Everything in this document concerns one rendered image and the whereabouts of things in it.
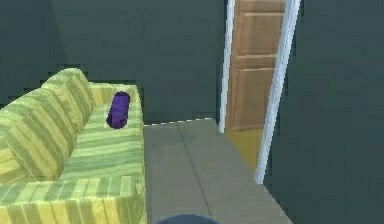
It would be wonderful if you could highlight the purple cylindrical cushion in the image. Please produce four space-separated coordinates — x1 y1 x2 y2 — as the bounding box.
106 91 131 130

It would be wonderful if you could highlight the dark blue round object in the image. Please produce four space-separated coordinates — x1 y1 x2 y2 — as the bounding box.
155 214 222 224

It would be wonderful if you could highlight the brown panelled wooden door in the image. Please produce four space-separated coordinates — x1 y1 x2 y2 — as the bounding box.
225 0 287 133

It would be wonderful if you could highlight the green striped sofa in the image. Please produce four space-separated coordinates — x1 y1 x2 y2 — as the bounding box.
0 67 148 224

